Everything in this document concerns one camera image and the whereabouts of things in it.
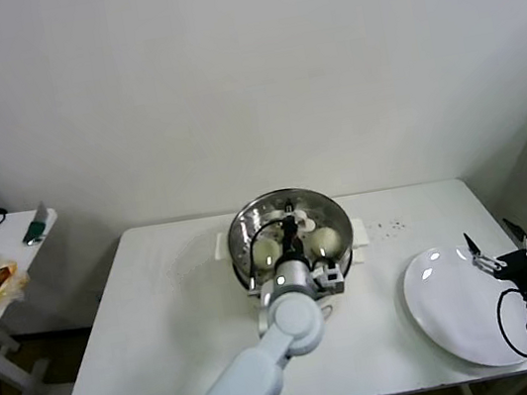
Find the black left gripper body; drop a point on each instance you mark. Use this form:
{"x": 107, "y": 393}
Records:
{"x": 291, "y": 238}

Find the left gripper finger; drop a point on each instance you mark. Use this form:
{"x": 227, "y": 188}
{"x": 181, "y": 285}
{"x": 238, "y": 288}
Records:
{"x": 286, "y": 211}
{"x": 291, "y": 207}

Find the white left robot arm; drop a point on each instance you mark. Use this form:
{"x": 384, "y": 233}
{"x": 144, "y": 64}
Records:
{"x": 252, "y": 379}

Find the stainless steel steamer basket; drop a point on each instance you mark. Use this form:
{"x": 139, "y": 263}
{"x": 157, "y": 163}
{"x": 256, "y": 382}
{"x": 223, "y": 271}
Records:
{"x": 220, "y": 247}

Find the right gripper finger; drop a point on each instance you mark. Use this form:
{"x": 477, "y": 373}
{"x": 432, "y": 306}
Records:
{"x": 481, "y": 258}
{"x": 526, "y": 243}

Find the white round plate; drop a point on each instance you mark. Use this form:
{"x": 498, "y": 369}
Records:
{"x": 451, "y": 308}

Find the glass pot lid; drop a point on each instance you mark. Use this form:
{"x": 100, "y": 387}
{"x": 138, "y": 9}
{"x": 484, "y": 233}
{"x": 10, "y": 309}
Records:
{"x": 332, "y": 217}

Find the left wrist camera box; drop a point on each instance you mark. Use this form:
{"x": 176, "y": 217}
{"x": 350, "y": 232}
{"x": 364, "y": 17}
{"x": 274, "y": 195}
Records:
{"x": 329, "y": 277}

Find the white steamed baozi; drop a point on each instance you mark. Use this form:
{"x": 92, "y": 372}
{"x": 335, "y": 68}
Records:
{"x": 325, "y": 241}
{"x": 266, "y": 249}

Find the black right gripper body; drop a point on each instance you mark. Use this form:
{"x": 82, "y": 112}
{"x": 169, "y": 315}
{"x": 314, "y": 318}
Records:
{"x": 520, "y": 267}

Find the white side table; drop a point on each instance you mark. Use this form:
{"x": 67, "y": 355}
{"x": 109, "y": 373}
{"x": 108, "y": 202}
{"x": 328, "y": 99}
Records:
{"x": 34, "y": 381}

